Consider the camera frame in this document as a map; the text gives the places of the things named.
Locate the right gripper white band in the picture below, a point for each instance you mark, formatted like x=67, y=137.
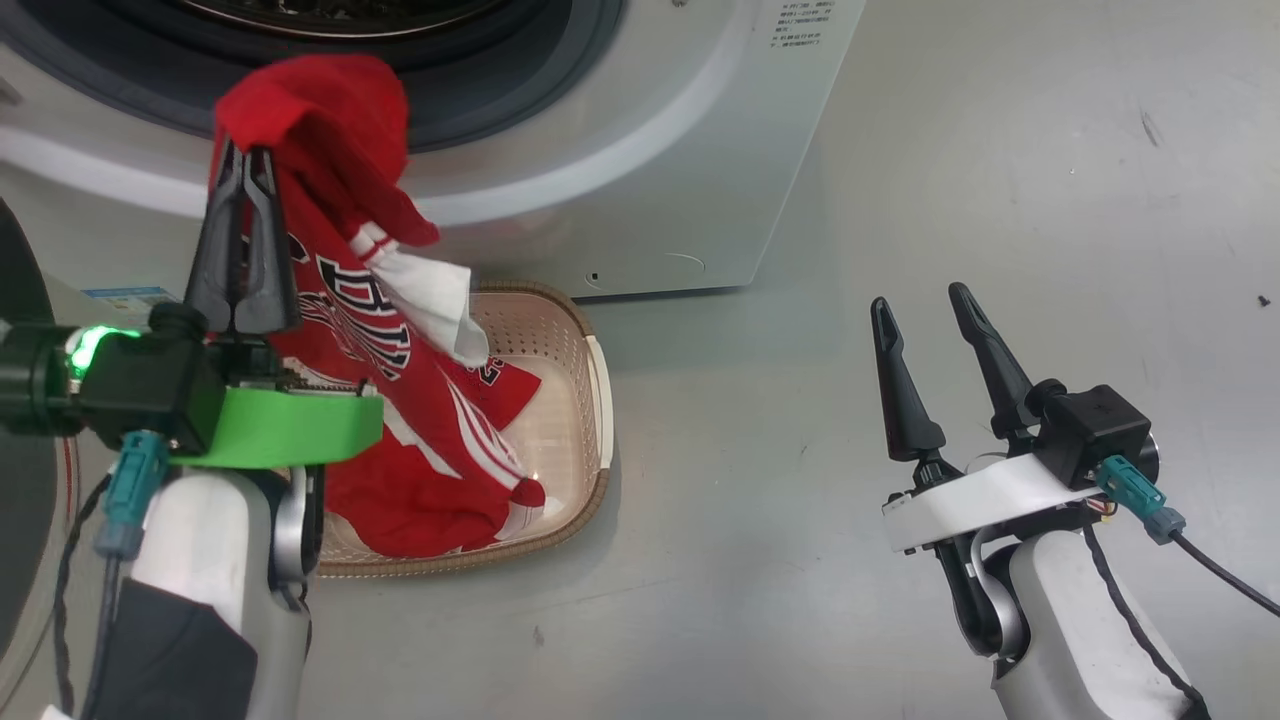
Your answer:
x=990, y=495

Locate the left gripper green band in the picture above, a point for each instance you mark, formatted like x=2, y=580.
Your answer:
x=290, y=430

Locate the red basketball jersey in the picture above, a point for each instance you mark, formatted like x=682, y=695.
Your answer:
x=340, y=150

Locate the black round glass washer door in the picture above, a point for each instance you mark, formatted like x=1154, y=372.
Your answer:
x=15, y=260

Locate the grey rubber door seal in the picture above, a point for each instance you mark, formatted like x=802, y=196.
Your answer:
x=520, y=90

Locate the cream perforated laundry basket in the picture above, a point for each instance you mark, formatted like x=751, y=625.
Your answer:
x=560, y=400

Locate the white front-load washing machine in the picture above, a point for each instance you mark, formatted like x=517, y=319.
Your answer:
x=650, y=150

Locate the blue energy label sticker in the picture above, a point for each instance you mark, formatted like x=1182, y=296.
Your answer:
x=130, y=297

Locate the round filter cover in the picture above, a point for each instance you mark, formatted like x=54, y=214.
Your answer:
x=650, y=272

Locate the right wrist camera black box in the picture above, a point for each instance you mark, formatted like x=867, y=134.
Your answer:
x=1095, y=430

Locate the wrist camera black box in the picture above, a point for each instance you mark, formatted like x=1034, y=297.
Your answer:
x=1095, y=430
x=150, y=390

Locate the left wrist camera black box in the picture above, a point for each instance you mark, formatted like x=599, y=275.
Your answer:
x=150, y=390

